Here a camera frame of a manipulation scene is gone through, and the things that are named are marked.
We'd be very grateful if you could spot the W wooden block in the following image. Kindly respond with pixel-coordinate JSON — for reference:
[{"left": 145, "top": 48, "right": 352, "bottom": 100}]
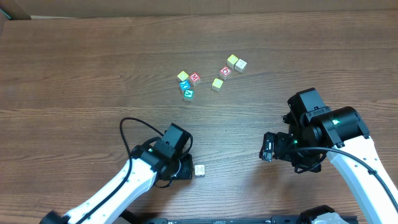
[{"left": 194, "top": 164, "right": 205, "bottom": 177}]

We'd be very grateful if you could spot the green A wooden block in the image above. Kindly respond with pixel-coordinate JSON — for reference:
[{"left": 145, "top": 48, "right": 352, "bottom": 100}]
[{"left": 183, "top": 90, "right": 195, "bottom": 101}]

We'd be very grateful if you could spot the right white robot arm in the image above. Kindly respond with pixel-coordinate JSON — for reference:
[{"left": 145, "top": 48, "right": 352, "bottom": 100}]
[{"left": 259, "top": 106, "right": 397, "bottom": 223}]

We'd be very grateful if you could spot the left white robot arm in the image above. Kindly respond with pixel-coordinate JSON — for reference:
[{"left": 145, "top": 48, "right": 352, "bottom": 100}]
[{"left": 40, "top": 142, "right": 193, "bottom": 224}]

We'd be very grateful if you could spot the blue X wooden block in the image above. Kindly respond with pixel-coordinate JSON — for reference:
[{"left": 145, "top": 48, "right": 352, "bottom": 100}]
[{"left": 179, "top": 80, "right": 191, "bottom": 93}]

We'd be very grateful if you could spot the yellow block with drawing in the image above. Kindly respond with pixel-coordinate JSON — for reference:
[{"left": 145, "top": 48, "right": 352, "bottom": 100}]
[{"left": 211, "top": 78, "right": 224, "bottom": 91}]

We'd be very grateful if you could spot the plain white wooden block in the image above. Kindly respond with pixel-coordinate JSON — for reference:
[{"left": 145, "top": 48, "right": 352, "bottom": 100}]
[{"left": 234, "top": 58, "right": 247, "bottom": 73}]

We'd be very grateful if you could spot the red M wooden block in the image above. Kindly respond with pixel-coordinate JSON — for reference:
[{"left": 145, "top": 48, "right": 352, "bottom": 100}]
[{"left": 189, "top": 72, "right": 201, "bottom": 86}]

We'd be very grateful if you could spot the red Q wooden block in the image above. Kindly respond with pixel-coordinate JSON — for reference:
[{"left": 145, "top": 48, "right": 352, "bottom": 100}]
[{"left": 220, "top": 66, "right": 232, "bottom": 80}]

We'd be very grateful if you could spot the yellow top wooden block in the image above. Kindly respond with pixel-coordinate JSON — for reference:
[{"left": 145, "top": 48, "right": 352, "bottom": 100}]
[{"left": 177, "top": 70, "right": 189, "bottom": 82}]

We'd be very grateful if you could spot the far yellow top block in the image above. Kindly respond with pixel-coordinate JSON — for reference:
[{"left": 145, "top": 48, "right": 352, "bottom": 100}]
[{"left": 226, "top": 54, "right": 239, "bottom": 68}]

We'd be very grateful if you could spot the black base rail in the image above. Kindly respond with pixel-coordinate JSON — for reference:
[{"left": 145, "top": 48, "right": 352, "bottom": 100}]
[{"left": 114, "top": 205, "right": 359, "bottom": 224}]

